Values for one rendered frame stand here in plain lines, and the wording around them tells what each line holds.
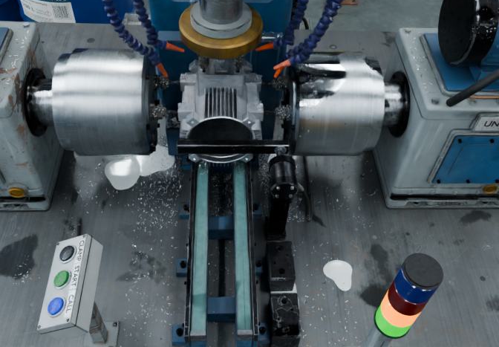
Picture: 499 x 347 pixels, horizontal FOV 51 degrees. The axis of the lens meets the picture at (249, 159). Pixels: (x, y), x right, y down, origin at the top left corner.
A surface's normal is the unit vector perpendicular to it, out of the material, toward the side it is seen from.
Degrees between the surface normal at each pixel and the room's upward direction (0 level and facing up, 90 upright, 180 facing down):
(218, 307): 0
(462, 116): 90
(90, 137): 84
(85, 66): 9
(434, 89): 0
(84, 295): 64
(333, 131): 73
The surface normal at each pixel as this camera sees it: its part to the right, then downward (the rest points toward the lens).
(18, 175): 0.04, 0.76
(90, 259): 0.91, -0.29
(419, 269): 0.04, -0.65
